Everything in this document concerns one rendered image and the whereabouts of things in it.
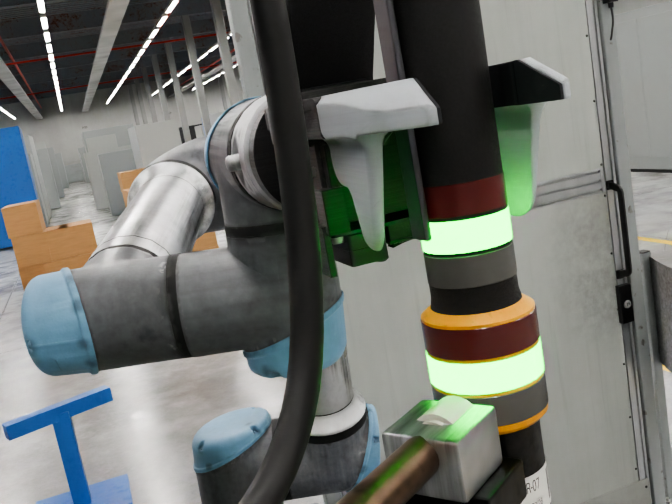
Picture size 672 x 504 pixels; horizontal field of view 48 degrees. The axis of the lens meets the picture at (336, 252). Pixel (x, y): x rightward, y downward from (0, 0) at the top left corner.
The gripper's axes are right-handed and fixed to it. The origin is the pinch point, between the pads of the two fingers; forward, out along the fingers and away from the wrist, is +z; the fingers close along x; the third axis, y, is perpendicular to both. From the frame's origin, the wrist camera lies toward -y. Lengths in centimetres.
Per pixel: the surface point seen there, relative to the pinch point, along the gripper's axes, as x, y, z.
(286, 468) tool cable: 9.6, 8.6, 4.6
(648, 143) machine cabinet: -746, 124, -850
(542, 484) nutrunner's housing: -1.0, 15.3, -1.1
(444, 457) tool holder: 3.8, 11.6, 1.2
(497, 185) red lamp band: -0.9, 3.7, -1.2
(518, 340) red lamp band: -0.5, 9.2, -0.5
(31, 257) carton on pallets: 80, 105, -925
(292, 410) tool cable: 9.0, 7.5, 3.9
